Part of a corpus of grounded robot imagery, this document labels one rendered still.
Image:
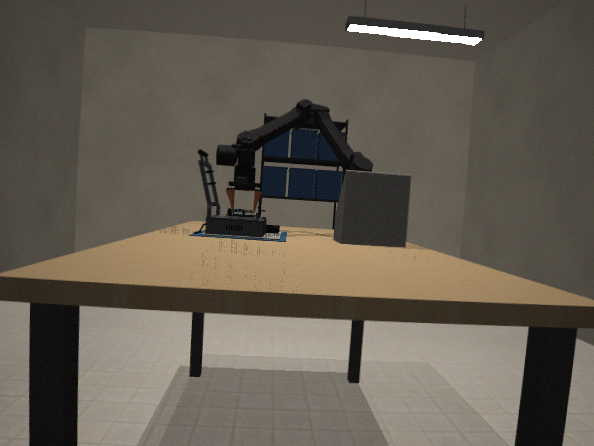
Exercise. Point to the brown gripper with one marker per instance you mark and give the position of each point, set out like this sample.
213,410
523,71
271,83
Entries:
246,187

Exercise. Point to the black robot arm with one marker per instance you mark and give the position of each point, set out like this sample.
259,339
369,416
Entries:
254,139

